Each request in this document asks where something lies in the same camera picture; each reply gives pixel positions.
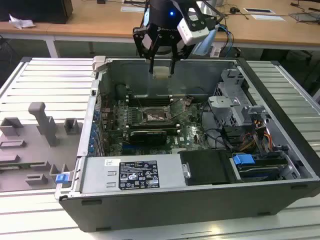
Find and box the metal socket cover frame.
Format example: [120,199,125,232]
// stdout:
[165,97,189,121]

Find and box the black plastic air shroud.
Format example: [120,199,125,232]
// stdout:
[179,149,237,186]

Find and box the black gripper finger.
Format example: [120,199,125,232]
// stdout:
[132,26,162,75]
[169,32,193,76]

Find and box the grey plastic case latch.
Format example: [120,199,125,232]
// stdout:
[91,55,108,73]

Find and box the silver CPU green edge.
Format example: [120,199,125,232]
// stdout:
[152,66,171,80]

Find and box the grey parts rack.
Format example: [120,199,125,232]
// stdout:
[0,101,85,193]

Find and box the wooden desk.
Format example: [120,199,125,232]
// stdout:
[0,0,320,52]

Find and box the hard disk in blue carrier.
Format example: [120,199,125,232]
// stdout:
[231,154,287,183]

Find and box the black graphics card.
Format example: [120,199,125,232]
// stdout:
[129,129,168,146]

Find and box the black RAM slot bank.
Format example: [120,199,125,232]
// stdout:
[124,121,181,133]
[126,96,175,107]

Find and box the dark grey PC case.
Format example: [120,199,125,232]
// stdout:
[54,55,320,232]

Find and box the blue plastic latch clip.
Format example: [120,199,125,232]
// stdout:
[55,173,69,185]

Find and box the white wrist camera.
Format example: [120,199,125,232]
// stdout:
[176,6,211,47]

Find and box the silver power supply unit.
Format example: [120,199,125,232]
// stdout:
[81,153,187,195]

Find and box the orange yellow wire bundle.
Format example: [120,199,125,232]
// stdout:
[239,119,274,152]

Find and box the black box on desk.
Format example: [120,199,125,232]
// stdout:
[0,0,74,25]

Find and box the silver metal pull handle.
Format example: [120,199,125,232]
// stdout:
[181,162,191,179]

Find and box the black power supply label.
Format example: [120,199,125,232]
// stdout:
[118,160,159,191]

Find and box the CPU socket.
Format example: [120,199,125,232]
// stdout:
[140,105,176,126]

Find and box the silver disk bay cage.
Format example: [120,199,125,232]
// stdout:
[207,68,270,128]

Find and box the crumpled white paper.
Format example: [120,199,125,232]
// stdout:
[8,13,36,30]

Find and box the green motherboard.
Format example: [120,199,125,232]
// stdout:
[99,96,213,156]

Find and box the white paper sheet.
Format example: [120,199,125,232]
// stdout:
[250,14,286,22]

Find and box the small white adapter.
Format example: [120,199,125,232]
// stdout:
[209,45,222,58]

